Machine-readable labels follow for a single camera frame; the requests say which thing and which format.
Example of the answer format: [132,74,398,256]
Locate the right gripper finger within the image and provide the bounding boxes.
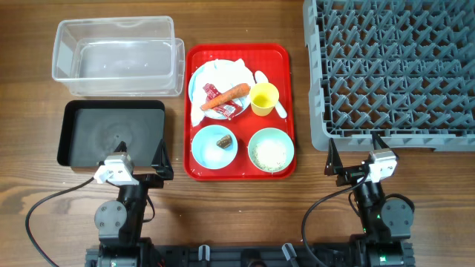
[372,132,389,150]
[324,138,343,176]

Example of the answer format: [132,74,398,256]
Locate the brown food scrap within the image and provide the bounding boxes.
[216,134,233,149]

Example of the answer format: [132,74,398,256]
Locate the red snack wrapper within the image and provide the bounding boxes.
[203,84,243,119]

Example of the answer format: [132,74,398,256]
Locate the yellow plastic cup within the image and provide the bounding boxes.
[249,83,280,116]

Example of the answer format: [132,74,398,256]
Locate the white napkin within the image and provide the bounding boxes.
[188,59,256,127]

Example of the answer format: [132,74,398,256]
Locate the orange carrot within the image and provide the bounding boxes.
[200,83,251,111]

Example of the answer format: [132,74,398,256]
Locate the white plastic spoon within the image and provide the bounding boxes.
[254,70,288,119]

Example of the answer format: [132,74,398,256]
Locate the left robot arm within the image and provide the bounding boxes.
[85,140,174,267]

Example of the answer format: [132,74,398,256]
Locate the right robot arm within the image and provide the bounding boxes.
[324,133,416,266]

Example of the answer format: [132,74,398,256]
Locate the grey dishwasher rack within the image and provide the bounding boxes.
[303,0,474,151]

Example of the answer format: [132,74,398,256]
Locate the black plastic tray bin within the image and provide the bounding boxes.
[57,100,166,168]

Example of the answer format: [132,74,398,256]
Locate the light blue bowl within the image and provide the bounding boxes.
[191,125,238,170]

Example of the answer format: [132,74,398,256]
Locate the green bowl with rice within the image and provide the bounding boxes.
[248,128,295,174]

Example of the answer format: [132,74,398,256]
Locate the clear plastic bin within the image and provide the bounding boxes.
[51,16,185,97]

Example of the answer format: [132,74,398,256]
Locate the light blue plate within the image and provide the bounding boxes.
[188,59,255,105]

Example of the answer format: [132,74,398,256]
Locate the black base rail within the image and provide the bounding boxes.
[85,243,416,267]

